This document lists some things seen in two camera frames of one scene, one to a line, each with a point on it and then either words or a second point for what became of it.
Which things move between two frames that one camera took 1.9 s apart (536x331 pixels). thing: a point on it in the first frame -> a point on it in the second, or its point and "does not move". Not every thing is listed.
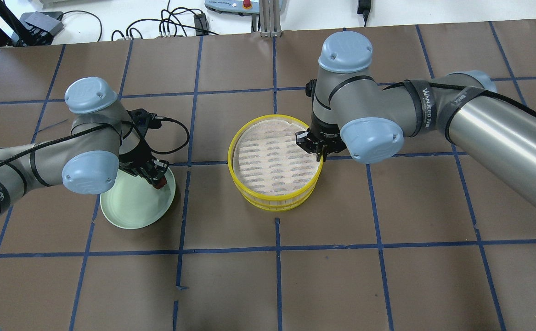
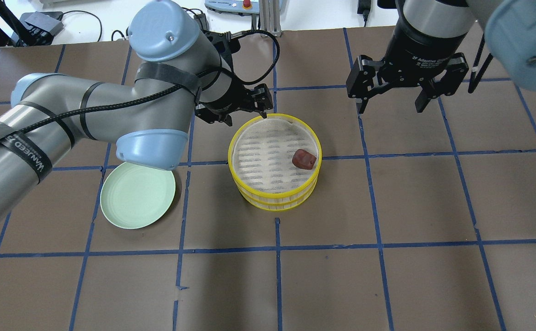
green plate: [132, 202] does not move
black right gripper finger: [151, 176] -> [228, 119]
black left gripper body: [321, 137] -> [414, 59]
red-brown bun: [161, 182] -> [303, 159]
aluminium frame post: [270, 25] does not move
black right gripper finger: [160, 166] -> [262, 99]
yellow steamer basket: [268, 169] does not move
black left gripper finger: [305, 139] -> [366, 76]
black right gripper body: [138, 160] -> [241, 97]
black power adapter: [363, 8] does not move
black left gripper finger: [324, 152] -> [446, 84]
